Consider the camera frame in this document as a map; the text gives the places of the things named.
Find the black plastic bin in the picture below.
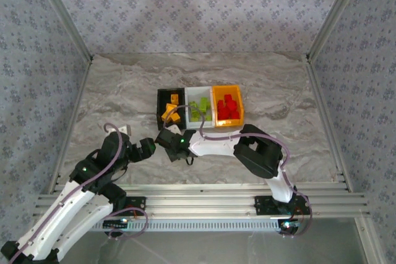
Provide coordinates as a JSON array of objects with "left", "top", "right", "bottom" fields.
[{"left": 157, "top": 87, "right": 188, "bottom": 131}]

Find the yellow plastic bin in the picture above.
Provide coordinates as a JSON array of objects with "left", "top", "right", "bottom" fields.
[{"left": 212, "top": 84, "right": 245, "bottom": 128}]

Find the aluminium frame post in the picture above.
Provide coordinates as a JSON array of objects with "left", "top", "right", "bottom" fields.
[
  {"left": 30, "top": 0, "right": 94, "bottom": 61},
  {"left": 306, "top": 0, "right": 369, "bottom": 61}
]

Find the grey slotted cable duct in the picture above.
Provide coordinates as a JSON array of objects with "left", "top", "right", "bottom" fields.
[{"left": 91, "top": 218, "right": 281, "bottom": 233}]

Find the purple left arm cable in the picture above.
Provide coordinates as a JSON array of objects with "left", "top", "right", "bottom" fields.
[{"left": 6, "top": 122, "right": 149, "bottom": 263}]

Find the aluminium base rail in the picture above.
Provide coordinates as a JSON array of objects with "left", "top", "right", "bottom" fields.
[{"left": 37, "top": 183, "right": 371, "bottom": 218}]

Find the small circuit board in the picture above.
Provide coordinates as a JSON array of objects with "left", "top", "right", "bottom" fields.
[
  {"left": 277, "top": 219, "right": 300, "bottom": 234},
  {"left": 103, "top": 219, "right": 129, "bottom": 229}
]

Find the white plastic bin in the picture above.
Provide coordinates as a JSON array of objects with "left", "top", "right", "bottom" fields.
[{"left": 184, "top": 86, "right": 215, "bottom": 130}]

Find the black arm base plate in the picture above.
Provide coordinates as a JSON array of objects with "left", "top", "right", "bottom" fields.
[
  {"left": 117, "top": 196, "right": 147, "bottom": 215},
  {"left": 253, "top": 195, "right": 311, "bottom": 215}
]

